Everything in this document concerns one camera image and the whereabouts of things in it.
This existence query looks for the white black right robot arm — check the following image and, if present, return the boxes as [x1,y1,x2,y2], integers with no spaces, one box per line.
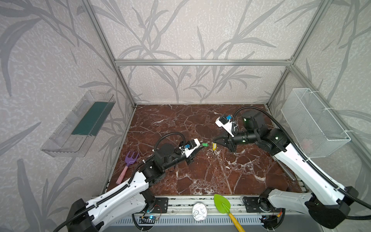
[214,108,358,229]

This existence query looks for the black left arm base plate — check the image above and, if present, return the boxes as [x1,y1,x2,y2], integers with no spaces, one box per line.
[139,197,169,214]

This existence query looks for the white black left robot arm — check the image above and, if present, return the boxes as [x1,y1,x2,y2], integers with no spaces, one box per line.
[66,139,204,232]

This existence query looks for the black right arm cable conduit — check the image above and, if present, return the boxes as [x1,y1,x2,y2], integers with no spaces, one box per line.
[232,106,371,220]

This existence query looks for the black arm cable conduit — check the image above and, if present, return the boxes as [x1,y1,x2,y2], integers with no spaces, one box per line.
[52,132,186,232]
[232,106,371,220]

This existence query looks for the grey metal tongs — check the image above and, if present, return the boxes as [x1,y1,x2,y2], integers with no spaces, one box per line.
[272,156,296,181]

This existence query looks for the green toy shovel yellow handle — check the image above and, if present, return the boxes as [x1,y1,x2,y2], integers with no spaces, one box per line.
[214,194,245,232]

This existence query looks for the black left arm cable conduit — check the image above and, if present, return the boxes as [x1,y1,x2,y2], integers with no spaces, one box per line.
[52,132,186,232]

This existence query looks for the pink object in basket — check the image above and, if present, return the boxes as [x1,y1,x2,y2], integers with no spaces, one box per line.
[301,139,314,155]

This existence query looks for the white wire mesh basket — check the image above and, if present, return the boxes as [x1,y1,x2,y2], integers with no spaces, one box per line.
[281,88,351,158]

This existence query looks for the purple toy rake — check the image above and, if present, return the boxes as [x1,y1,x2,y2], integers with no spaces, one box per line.
[116,151,139,185]

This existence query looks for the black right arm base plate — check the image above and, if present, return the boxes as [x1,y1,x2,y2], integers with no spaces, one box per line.
[242,196,282,214]

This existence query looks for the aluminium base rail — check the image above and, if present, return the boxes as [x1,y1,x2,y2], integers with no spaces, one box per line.
[78,195,337,232]

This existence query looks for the round silver tin lid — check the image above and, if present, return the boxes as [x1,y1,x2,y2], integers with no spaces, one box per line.
[192,203,208,222]

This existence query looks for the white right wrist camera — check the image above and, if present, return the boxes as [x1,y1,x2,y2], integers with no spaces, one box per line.
[215,114,234,137]

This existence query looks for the clear plastic wall tray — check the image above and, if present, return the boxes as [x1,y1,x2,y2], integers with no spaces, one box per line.
[41,90,116,158]

